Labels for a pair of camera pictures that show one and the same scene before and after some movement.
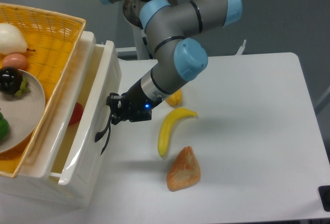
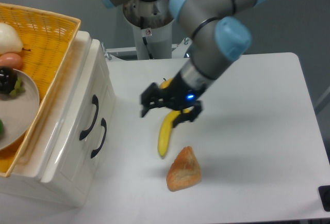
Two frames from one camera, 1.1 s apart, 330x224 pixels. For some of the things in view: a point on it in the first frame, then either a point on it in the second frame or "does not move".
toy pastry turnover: [184, 171] does not move
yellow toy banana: [166, 124] does not move
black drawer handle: [108, 140] to [95, 152]
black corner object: [324, 193] does not move
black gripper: [135, 106] to [180, 97]
